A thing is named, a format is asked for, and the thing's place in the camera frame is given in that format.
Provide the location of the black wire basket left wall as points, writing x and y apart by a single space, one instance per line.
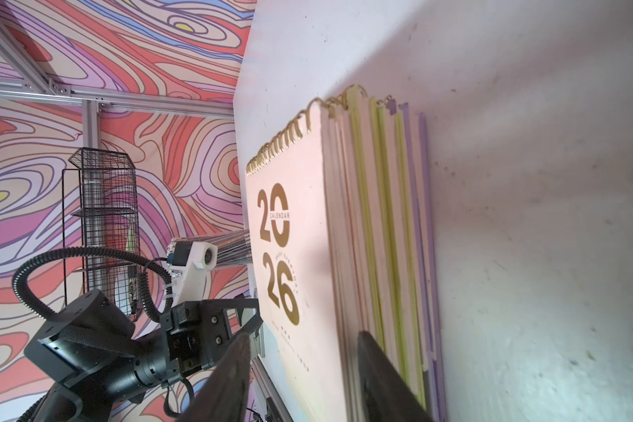
109 217

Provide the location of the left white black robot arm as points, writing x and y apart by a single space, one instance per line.
90 351

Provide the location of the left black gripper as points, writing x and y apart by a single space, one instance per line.
194 336

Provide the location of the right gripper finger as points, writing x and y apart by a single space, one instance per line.
385 396

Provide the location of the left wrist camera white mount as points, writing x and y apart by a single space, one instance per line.
190 262

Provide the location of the pink 2026 calendar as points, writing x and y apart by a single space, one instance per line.
287 214

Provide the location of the green calendar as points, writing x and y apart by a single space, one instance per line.
412 349
354 249
394 345

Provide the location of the purple calendar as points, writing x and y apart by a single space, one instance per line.
415 129

